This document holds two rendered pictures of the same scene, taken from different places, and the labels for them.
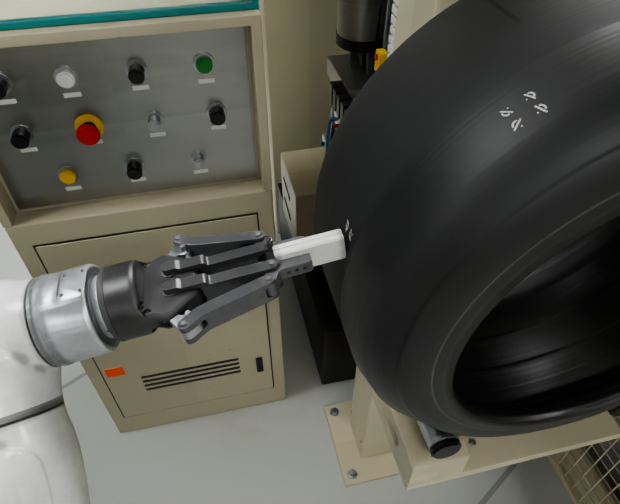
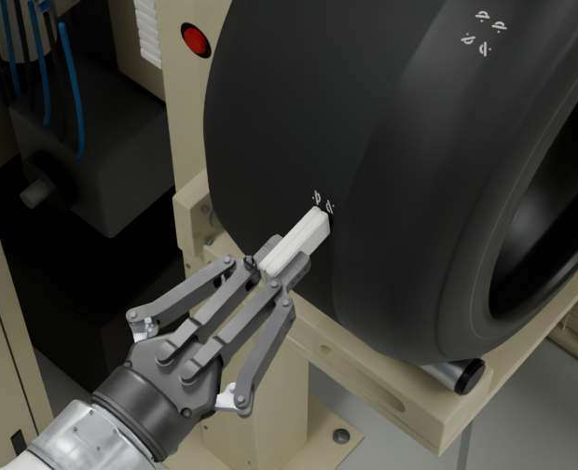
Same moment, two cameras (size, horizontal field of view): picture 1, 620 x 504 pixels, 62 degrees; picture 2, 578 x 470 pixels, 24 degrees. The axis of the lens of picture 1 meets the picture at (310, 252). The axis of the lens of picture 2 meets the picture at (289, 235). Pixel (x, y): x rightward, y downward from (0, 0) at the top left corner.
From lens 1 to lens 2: 67 cm
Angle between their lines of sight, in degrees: 25
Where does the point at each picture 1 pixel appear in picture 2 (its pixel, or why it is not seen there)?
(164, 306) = (199, 395)
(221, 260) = (213, 311)
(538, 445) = (549, 311)
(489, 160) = (474, 91)
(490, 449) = (502, 349)
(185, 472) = not seen: outside the picture
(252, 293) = (281, 327)
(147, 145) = not seen: outside the picture
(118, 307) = (161, 424)
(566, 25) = not seen: outside the picture
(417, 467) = (447, 419)
